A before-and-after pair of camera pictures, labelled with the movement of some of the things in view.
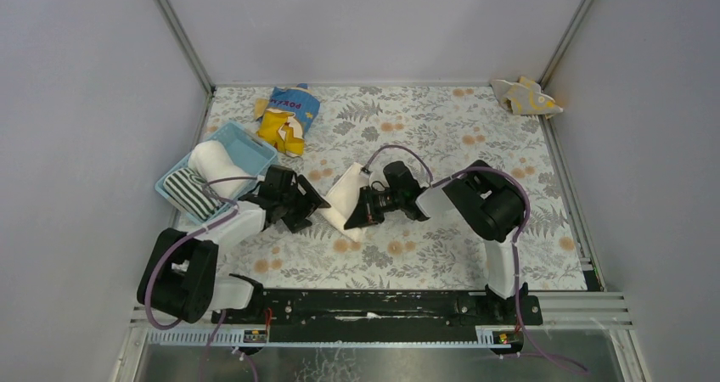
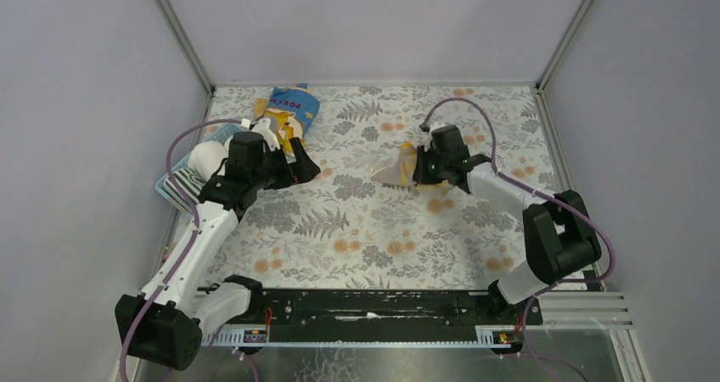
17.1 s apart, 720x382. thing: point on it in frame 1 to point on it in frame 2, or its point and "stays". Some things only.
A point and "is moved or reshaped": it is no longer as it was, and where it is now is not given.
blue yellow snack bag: x=286 y=116 stays
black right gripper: x=370 y=206 to x=425 y=166
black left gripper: x=295 y=200 to x=284 y=165
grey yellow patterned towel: x=524 y=97 is moved or reshaped
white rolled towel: x=212 y=160 stays
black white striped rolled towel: x=192 y=189 stays
